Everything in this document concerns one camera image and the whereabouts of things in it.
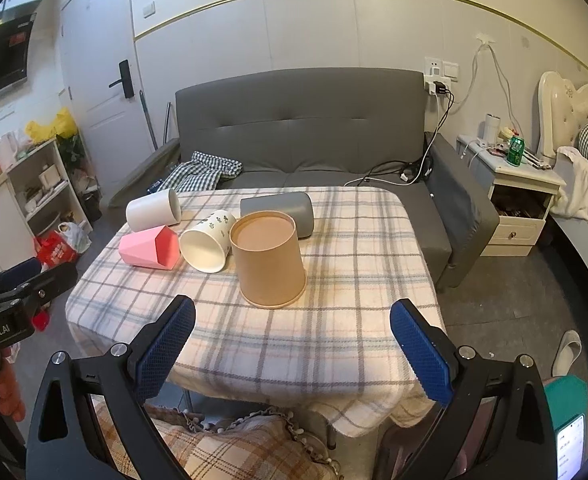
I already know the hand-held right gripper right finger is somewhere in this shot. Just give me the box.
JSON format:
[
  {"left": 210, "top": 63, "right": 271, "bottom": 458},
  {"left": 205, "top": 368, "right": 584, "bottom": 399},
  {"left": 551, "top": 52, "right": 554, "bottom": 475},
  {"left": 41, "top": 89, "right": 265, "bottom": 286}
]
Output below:
[{"left": 390, "top": 298, "right": 558, "bottom": 480}]

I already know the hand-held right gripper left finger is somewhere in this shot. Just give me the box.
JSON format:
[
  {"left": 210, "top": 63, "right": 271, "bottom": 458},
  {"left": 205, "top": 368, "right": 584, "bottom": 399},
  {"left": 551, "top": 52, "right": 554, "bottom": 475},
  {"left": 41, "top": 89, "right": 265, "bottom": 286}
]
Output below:
[{"left": 26, "top": 294, "right": 197, "bottom": 480}]

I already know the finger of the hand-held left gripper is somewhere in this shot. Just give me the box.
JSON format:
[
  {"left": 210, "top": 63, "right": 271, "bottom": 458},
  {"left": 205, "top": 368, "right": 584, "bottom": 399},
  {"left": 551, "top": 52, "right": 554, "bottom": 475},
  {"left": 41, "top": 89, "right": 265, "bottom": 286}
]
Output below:
[
  {"left": 0, "top": 261, "right": 80, "bottom": 319},
  {"left": 0, "top": 257, "right": 44, "bottom": 297}
]

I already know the white printed paper cup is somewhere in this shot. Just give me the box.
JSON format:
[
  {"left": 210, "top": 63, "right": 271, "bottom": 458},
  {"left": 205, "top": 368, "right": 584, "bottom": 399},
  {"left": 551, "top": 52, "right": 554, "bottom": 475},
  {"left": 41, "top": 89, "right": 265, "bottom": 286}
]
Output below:
[{"left": 180, "top": 209, "right": 237, "bottom": 274}]

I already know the brown paper cup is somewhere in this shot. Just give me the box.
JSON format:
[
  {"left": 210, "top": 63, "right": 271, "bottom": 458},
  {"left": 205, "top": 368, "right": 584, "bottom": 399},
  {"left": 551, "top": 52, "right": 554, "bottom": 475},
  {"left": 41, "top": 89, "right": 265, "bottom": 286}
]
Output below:
[{"left": 229, "top": 211, "right": 307, "bottom": 309}]

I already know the pink faceted cup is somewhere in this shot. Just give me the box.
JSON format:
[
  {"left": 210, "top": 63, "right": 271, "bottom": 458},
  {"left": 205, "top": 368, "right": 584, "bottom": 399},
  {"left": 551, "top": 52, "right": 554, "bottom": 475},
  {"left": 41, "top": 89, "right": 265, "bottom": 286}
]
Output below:
[{"left": 118, "top": 225, "right": 181, "bottom": 271}]

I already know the plain white cup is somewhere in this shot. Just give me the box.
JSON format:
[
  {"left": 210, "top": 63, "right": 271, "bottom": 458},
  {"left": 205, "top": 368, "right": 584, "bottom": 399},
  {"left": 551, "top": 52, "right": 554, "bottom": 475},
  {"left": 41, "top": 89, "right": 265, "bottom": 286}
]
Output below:
[{"left": 126, "top": 188, "right": 182, "bottom": 233}]

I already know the grey cup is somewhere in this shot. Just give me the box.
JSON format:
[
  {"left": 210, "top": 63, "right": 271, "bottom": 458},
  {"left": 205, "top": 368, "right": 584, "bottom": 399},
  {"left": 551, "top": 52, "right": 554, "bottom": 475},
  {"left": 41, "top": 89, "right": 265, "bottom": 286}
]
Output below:
[{"left": 240, "top": 191, "right": 315, "bottom": 239}]

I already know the person's left hand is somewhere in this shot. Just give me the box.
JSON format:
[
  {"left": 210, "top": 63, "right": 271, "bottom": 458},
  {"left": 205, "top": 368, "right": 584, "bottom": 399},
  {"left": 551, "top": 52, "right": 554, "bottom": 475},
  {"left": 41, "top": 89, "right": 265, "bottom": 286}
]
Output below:
[{"left": 0, "top": 352, "right": 27, "bottom": 422}]

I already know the red bag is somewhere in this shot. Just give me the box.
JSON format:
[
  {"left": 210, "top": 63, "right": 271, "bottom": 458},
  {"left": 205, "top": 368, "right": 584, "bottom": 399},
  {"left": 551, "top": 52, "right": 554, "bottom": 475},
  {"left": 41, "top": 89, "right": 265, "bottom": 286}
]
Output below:
[{"left": 34, "top": 230, "right": 77, "bottom": 267}]

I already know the white plastic bag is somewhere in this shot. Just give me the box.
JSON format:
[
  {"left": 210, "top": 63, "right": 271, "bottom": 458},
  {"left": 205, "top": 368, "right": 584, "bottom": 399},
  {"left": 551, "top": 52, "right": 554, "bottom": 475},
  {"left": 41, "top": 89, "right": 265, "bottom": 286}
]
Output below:
[{"left": 58, "top": 221, "right": 92, "bottom": 255}]

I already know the white open shelf unit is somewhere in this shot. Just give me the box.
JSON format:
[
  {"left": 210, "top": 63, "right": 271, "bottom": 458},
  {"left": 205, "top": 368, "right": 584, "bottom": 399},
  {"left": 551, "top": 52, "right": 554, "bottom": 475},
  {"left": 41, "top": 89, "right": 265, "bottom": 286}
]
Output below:
[{"left": 6, "top": 137, "right": 82, "bottom": 241}]

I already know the plaid tablecloth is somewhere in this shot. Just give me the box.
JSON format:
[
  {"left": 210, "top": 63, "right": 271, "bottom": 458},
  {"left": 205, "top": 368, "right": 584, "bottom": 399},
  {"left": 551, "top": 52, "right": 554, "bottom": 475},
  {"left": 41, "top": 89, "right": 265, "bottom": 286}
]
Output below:
[{"left": 65, "top": 186, "right": 447, "bottom": 438}]

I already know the pink kettle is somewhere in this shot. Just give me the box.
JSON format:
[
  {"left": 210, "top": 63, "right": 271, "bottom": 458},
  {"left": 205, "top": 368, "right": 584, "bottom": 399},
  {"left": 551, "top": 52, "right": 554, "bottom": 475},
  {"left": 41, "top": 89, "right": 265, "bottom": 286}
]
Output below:
[{"left": 0, "top": 132, "right": 21, "bottom": 171}]

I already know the plaid fringed cushion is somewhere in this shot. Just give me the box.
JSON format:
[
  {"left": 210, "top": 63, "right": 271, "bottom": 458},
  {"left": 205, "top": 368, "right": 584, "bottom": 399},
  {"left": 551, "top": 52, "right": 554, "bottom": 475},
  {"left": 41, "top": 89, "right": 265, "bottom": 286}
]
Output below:
[{"left": 91, "top": 400, "right": 345, "bottom": 480}]

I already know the grey slipper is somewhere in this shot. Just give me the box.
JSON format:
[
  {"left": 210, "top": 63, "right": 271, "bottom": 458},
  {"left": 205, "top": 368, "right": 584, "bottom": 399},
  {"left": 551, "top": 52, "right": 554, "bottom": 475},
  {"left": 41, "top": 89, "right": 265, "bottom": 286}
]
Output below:
[{"left": 551, "top": 330, "right": 583, "bottom": 377}]

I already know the yellow plastic bag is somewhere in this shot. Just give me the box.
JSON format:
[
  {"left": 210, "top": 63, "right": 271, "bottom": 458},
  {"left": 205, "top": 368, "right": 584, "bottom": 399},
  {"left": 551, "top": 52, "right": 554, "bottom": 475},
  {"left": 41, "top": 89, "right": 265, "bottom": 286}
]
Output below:
[{"left": 25, "top": 107, "right": 78, "bottom": 144}]

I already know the teal stool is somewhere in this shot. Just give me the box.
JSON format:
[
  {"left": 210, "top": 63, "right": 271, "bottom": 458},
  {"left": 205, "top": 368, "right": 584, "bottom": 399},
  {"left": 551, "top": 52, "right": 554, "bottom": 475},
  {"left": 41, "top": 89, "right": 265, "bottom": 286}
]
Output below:
[{"left": 541, "top": 375, "right": 588, "bottom": 480}]

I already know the white nightstand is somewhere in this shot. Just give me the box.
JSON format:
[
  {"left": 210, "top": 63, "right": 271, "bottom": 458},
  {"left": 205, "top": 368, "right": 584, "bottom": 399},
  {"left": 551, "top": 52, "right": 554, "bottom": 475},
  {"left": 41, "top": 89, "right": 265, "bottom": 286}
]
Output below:
[{"left": 456, "top": 134, "right": 568, "bottom": 258}]

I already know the green checkered cloth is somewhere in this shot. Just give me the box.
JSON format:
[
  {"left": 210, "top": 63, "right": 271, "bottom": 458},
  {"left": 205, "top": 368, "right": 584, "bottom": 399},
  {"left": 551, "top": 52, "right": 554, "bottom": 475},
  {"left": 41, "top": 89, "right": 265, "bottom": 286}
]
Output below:
[{"left": 161, "top": 151, "right": 243, "bottom": 193}]

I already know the smartphone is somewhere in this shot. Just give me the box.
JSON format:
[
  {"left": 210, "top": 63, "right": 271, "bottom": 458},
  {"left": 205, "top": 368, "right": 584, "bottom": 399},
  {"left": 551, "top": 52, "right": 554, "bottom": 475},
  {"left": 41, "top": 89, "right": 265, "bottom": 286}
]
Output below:
[{"left": 554, "top": 414, "right": 588, "bottom": 480}]

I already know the black range hood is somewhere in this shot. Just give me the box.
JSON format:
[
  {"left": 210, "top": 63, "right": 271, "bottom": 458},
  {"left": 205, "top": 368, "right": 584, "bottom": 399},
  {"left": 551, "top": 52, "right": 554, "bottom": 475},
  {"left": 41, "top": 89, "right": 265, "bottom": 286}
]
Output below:
[{"left": 0, "top": 0, "right": 40, "bottom": 108}]

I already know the green drink can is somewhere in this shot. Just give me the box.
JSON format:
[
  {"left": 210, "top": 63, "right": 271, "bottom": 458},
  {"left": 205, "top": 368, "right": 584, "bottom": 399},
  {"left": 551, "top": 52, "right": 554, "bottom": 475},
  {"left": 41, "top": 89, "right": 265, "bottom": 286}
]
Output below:
[{"left": 507, "top": 135, "right": 526, "bottom": 167}]

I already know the white blanket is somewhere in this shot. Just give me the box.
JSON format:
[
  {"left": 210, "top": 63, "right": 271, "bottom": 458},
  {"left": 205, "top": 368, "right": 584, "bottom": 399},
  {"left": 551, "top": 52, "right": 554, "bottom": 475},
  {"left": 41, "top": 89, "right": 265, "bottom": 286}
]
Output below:
[{"left": 549, "top": 146, "right": 588, "bottom": 249}]

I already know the white door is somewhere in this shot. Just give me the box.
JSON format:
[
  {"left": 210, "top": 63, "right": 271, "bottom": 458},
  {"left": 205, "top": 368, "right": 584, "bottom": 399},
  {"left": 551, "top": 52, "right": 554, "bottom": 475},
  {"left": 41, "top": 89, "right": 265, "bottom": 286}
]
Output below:
[{"left": 60, "top": 0, "right": 140, "bottom": 202}]

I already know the grey sofa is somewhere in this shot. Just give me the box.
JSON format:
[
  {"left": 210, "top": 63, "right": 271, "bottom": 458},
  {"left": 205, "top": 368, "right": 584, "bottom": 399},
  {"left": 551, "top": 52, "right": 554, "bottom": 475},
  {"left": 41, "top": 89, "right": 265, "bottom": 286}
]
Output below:
[{"left": 108, "top": 68, "right": 501, "bottom": 293}]

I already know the cream bed headboard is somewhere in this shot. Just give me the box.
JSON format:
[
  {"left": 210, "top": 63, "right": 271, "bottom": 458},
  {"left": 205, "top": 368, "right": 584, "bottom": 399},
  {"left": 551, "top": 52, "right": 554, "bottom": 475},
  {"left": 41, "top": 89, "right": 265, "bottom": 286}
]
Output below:
[{"left": 538, "top": 71, "right": 588, "bottom": 162}]

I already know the mop handle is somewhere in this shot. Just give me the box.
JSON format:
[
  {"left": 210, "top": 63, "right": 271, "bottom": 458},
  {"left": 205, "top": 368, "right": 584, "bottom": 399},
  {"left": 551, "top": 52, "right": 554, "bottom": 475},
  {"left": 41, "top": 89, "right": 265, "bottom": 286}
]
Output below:
[{"left": 138, "top": 91, "right": 157, "bottom": 154}]

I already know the black door lock handle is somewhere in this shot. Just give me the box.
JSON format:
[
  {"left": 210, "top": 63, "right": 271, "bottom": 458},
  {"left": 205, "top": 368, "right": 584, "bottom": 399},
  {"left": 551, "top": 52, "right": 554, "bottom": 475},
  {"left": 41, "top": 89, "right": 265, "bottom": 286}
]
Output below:
[{"left": 110, "top": 60, "right": 135, "bottom": 98}]

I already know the black cable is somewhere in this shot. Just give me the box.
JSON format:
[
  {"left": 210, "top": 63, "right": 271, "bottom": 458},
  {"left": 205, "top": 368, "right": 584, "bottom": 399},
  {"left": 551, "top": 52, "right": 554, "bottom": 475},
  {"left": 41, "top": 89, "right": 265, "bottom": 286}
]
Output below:
[{"left": 345, "top": 91, "right": 456, "bottom": 187}]

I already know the white wall socket panel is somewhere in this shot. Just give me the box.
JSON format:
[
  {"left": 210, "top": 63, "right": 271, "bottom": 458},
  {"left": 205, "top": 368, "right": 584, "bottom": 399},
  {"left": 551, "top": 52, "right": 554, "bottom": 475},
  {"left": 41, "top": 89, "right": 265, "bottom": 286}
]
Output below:
[{"left": 424, "top": 56, "right": 460, "bottom": 84}]

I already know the white cable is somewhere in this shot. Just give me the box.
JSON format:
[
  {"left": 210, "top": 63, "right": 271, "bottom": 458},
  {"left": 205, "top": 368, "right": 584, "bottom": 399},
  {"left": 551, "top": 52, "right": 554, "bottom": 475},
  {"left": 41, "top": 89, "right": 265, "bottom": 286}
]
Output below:
[{"left": 468, "top": 40, "right": 521, "bottom": 133}]

